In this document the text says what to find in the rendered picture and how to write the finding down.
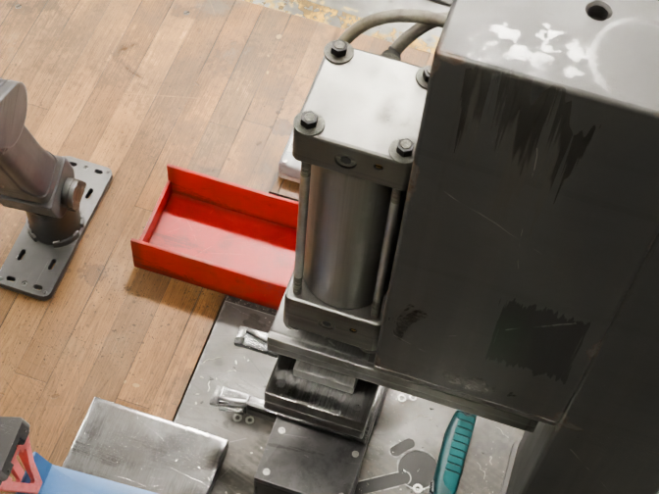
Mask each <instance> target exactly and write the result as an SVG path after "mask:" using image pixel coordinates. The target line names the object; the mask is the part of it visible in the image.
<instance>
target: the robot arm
mask: <svg viewBox="0 0 659 494"><path fill-rule="evenodd" d="M26 111H27V91H26V88H25V85H24V84H23V83H22V82H19V81H15V80H8V79H3V78H0V203H1V204H2V205H3V206H4V207H8V208H13V209H17V210H22V211H25V212H26V223H25V226H24V228H23V229H22V231H21V233H20V235H19V237H18V239H17V240H16V242H15V244H14V246H13V248H12V249H11V251H10V253H9V255H8V257H7V259H6V260H5V262H4V264H3V266H2V268H1V270H0V287H2V288H5V289H8V290H11V291H14V292H17V293H20V294H24V295H26V296H29V297H32V298H35V299H39V300H42V301H46V300H49V299H51V298H52V296H53V294H54V292H55V290H56V289H57V287H58V285H59V283H60V281H61V279H62V277H63V275H64V273H65V271H66V269H67V267H68V265H69V263H70V261H71V259H72V257H73V255H74V253H75V251H76V249H77V247H78V245H79V243H80V241H81V239H82V237H83V236H84V234H85V232H86V230H87V228H88V226H89V224H90V222H91V220H92V218H93V216H94V214H95V212H96V211H97V209H98V207H99V205H100V203H101V201H102V199H103V197H104V195H105V193H106V191H107V189H108V187H109V185H110V183H111V181H112V179H113V175H112V171H111V170H110V169H109V168H107V167H103V166H100V165H97V164H93V163H90V162H87V161H84V160H81V159H78V158H74V157H71V156H66V157H64V156H62V157H61V156H57V155H53V154H52V153H50V152H49V151H47V150H45V149H44V148H43V147H42V146H41V145H40V144H39V143H38V142H37V141H36V139H35V138H34V137H33V136H32V134H31V133H30V132H29V130H28V129H27V128H26V126H25V118H26ZM90 193H92V194H91V196H90V197H89V198H88V196H89V194H90ZM87 198H88V199H87ZM23 254H25V255H24V256H23V258H22V259H21V257H22V255H23ZM53 264H55V266H54V268H53V269H52V270H50V269H51V268H52V266H53ZM9 280H13V281H9ZM37 289H40V290H37ZM29 427H30V425H29V423H28V422H26V421H25V420H24V419H22V418H17V417H0V491H5V492H15V493H16V492H21V493H29V494H38V492H39V490H40V487H41V485H42V480H41V477H40V475H39V472H38V470H37V467H36V465H35V462H34V459H33V455H32V451H31V446H30V441H29V436H28V434H29ZM18 455H19V457H20V459H21V461H22V463H23V465H24V467H25V470H26V472H27V474H28V476H29V478H30V483H22V482H21V481H22V478H23V476H24V474H25V471H24V470H23V468H22V466H21V465H20V463H19V462H18V460H17V456H18ZM10 473H12V474H13V476H14V477H15V479H16V481H12V478H11V477H10Z"/></svg>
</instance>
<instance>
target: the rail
mask: <svg viewBox="0 0 659 494"><path fill-rule="evenodd" d="M247 408H250V409H251V410H252V409H253V410H254V411H255V410H256V412H257V411H258V412H259V413H258V412H257V413H256V412H253V411H250V409H249V410H247ZM261 412H263V413H266V414H267V415H264V414H262V413H261ZM260 413H261V414H260ZM246 414H247V415H251V416H254V417H257V418H260V419H263V420H268V421H272V422H275V421H276V419H275V418H273V416H275V417H276V418H277V417H280V418H283V419H286V420H292V421H295V422H298V423H301V424H304V425H307V426H311V427H314V428H317V429H319V430H322V431H325V432H328V433H332V434H335V435H338V436H341V437H344V438H347V439H350V440H354V441H357V442H360V443H363V444H365V442H366V437H363V439H360V438H357V437H354V436H351V435H348V434H344V433H341V432H338V431H335V430H332V429H329V428H326V427H322V426H319V425H316V424H313V423H310V422H307V421H305V420H299V419H296V418H293V417H290V416H287V415H284V414H280V413H277V412H274V411H271V410H268V409H265V408H264V405H262V404H259V403H255V402H252V401H249V400H248V401H247V404H246ZM268 414H269V415H271V416H270V417H269V416H268Z"/></svg>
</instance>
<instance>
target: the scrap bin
mask: <svg viewBox="0 0 659 494"><path fill-rule="evenodd" d="M167 173H168V181H167V183H166V185H165V187H164V189H163V191H162V193H161V195H160V197H159V200H158V202H157V204H156V206H155V208H154V210H153V212H152V214H151V216H150V218H149V220H148V222H147V224H146V226H145V228H144V230H143V232H142V234H141V236H140V238H139V240H138V239H135V238H132V239H131V240H130V244H131V251H132V257H133V263H134V266H135V267H137V268H141V269H144V270H147V271H150V272H155V273H158V274H161V275H165V276H168V277H171V278H174V279H178V280H181V281H184V282H187V283H191V284H194V285H197V286H200V287H204V288H207V289H210V290H213V291H217V292H220V293H223V294H226V295H229V296H232V297H235V298H238V299H242V300H245V301H248V302H251V303H254V304H258V305H261V306H264V307H267V308H271V309H274V310H278V309H279V305H280V302H281V299H282V297H283V294H284V292H285V289H286V287H287V284H288V283H289V280H290V278H291V276H292V272H293V270H294V264H295V248H296V232H297V217H298V202H296V201H293V200H289V199H286V198H283V197H279V196H277V195H274V194H270V193H267V192H263V191H260V190H257V189H253V188H250V187H247V186H243V185H240V184H236V183H233V182H230V181H226V180H223V179H220V178H216V177H213V176H210V175H206V174H203V173H198V172H195V171H191V170H188V169H185V168H181V167H178V166H174V165H171V164H167Z"/></svg>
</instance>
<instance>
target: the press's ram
mask: <svg viewBox="0 0 659 494"><path fill-rule="evenodd" d="M284 294H285V292H284ZM284 294H283V297H282V299H281V302H280V305H279V309H278V311H277V314H276V316H275V319H274V321H273V324H272V326H271V329H270V332H269V334H268V336H267V350H268V351H271V352H275V353H278V354H279V355H278V358H277V360H276V363H275V366H274V368H273V371H272V373H271V376H270V379H269V381H268V384H267V386H266V389H265V392H264V408H265V409H268V410H271V411H274V412H277V413H280V414H284V415H287V416H290V417H293V418H296V419H299V420H305V421H307V422H310V423H313V424H316V425H319V426H322V427H326V428H329V429H332V430H335V431H338V432H341V433H344V434H348V435H351V436H354V437H357V438H360V439H363V436H364V433H365V430H366V427H367V424H368V421H369V418H370V415H371V412H372V409H373V406H374V404H375V401H376V398H377V395H378V392H379V389H380V386H384V387H387V388H390V389H393V390H396V391H400V392H403V393H406V394H409V395H412V396H416V397H419V398H422V399H425V400H428V401H432V402H435V403H437V404H440V405H443V406H447V407H450V408H453V409H456V410H459V411H463V412H466V413H469V414H472V415H475V416H479V417H482V418H485V419H488V420H494V421H497V422H500V423H503V424H506V425H510V426H513V427H516V428H519V429H521V430H525V431H528V432H531V433H533V432H534V430H535V428H536V426H537V424H538V420H532V419H529V418H526V417H522V416H519V415H516V414H513V413H510V412H506V411H503V410H500V409H497V408H494V407H490V406H488V405H485V404H482V403H478V402H475V401H472V400H469V399H466V398H462V397H459V396H456V395H453V394H450V393H446V392H443V391H440V390H437V389H433V388H430V387H427V386H424V385H422V384H418V383H415V382H412V381H409V380H406V379H402V378H399V377H396V376H393V375H389V374H386V373H383V372H380V371H377V370H375V369H374V361H375V356H376V353H372V354H370V353H365V352H363V351H362V350H361V349H360V348H359V347H357V346H354V345H350V344H347V343H344V342H341V341H337V340H334V339H331V338H328V337H324V336H322V335H319V334H316V333H312V332H309V331H306V330H303V329H299V330H292V329H289V328H287V327H286V326H285V325H284V323H283V311H284Z"/></svg>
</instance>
